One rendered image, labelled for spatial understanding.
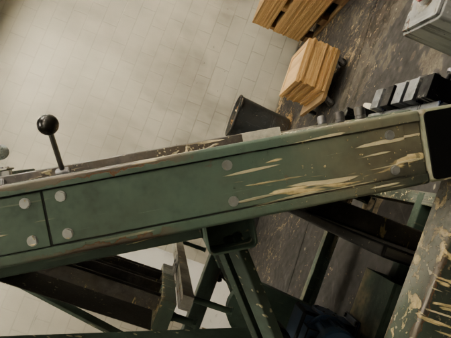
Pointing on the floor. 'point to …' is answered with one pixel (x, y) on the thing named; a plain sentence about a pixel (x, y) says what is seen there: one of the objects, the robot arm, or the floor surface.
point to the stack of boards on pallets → (296, 16)
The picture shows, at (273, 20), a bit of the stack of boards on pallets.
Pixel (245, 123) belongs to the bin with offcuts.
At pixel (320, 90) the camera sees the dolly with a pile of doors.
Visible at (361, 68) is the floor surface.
